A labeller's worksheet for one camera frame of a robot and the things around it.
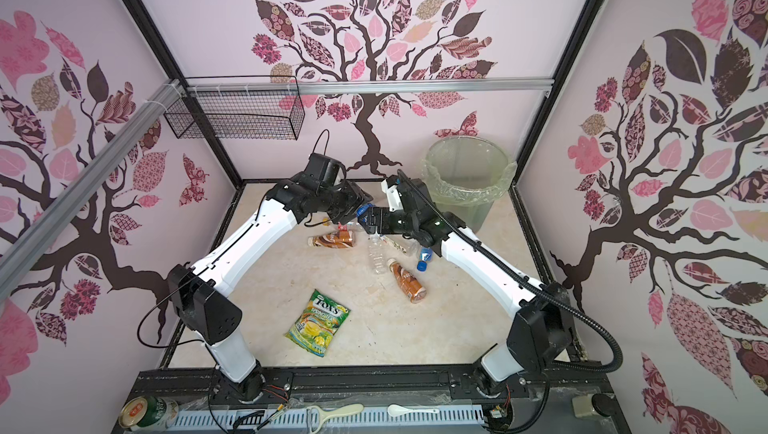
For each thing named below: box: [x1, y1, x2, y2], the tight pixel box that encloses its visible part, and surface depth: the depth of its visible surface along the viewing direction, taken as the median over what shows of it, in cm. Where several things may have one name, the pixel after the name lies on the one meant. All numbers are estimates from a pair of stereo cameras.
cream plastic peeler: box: [306, 403, 364, 434], surface depth 71 cm
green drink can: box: [119, 396, 179, 429], surface depth 65 cm
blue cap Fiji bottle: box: [417, 247, 433, 272], surface depth 96 cm
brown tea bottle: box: [387, 258, 427, 304], surface depth 89 cm
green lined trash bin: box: [421, 136, 518, 234], surface depth 94 cm
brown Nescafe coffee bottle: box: [307, 230, 355, 249], surface depth 100 cm
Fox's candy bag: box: [284, 289, 351, 358], surface depth 83 cm
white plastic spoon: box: [387, 404, 439, 417], surface depth 71 cm
